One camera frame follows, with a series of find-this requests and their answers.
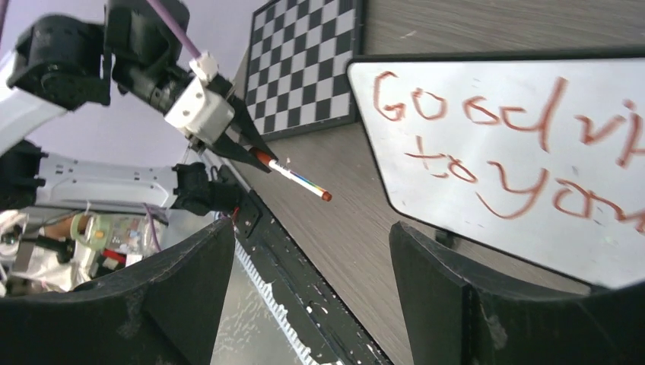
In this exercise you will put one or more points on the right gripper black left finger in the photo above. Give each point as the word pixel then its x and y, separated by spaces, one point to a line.
pixel 165 309

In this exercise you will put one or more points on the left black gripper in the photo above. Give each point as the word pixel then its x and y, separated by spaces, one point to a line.
pixel 161 88

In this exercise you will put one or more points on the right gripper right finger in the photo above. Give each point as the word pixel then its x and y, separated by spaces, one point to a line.
pixel 458 311

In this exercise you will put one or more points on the red white marker pen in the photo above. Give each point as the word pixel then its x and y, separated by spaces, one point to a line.
pixel 273 164

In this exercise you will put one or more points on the white whiteboard black frame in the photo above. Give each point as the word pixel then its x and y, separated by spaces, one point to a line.
pixel 539 155

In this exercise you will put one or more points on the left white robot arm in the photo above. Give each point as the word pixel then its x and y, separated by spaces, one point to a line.
pixel 61 63

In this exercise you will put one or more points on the black white chessboard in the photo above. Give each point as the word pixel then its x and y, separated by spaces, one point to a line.
pixel 295 74

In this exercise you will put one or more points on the cluttered storage shelf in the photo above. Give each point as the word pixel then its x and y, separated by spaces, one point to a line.
pixel 60 253

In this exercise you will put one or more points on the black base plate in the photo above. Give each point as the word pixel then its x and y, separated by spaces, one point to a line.
pixel 315 311

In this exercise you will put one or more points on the slotted cable duct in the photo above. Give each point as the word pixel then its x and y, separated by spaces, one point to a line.
pixel 278 311

